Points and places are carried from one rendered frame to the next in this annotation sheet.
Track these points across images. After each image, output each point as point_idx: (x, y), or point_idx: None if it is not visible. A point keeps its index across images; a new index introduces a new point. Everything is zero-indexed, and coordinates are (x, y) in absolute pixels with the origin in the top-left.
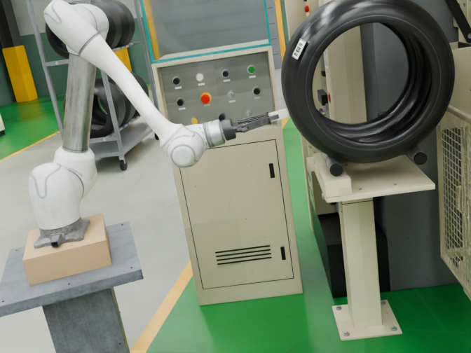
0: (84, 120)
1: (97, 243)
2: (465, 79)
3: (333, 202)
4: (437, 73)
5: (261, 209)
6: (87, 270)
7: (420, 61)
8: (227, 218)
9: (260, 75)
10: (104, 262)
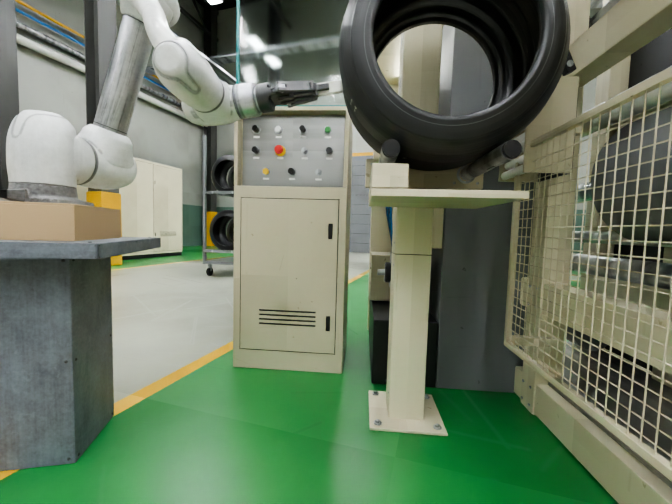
0: (121, 94)
1: (61, 205)
2: (560, 114)
3: (387, 278)
4: (550, 24)
5: (313, 270)
6: (37, 239)
7: (510, 78)
8: (277, 274)
9: (335, 137)
10: (65, 234)
